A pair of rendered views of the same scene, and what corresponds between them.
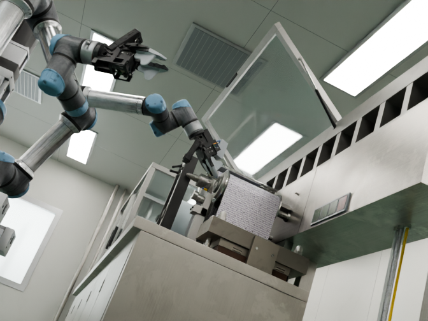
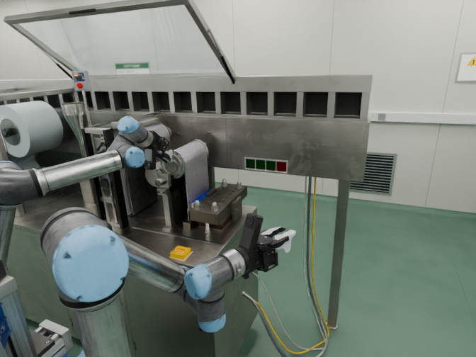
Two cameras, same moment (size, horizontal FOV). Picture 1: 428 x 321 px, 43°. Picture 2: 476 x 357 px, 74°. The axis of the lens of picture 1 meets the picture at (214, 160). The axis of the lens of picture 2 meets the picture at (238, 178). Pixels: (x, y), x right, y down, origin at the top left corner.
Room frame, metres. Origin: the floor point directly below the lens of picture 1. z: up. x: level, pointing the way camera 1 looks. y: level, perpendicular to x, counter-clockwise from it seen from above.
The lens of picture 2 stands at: (0.99, 1.04, 1.73)
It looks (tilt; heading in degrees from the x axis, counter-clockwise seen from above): 20 degrees down; 304
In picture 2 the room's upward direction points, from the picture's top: 2 degrees counter-clockwise
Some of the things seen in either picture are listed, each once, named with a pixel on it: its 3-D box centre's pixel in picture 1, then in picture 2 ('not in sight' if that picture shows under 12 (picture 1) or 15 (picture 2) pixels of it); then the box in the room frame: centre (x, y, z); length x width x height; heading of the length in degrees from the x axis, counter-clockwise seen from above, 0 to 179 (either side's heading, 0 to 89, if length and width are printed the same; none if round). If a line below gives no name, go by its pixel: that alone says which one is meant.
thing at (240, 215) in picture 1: (241, 228); (197, 184); (2.08, -0.20, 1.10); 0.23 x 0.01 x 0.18; 100
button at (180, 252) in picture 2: not in sight; (180, 252); (1.92, 0.14, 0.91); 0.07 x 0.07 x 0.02; 10
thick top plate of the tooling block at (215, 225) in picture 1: (251, 248); (220, 201); (1.97, -0.25, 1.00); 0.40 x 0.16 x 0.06; 100
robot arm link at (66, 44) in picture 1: (70, 49); (208, 278); (1.43, 0.52, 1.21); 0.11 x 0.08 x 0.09; 73
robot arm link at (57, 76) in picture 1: (58, 78); (207, 304); (1.45, 0.52, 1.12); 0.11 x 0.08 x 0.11; 163
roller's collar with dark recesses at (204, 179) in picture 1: (204, 181); not in sight; (2.36, 0.01, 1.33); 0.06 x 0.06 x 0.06; 10
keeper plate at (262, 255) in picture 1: (262, 255); (237, 208); (1.88, -0.28, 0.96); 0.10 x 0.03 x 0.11; 100
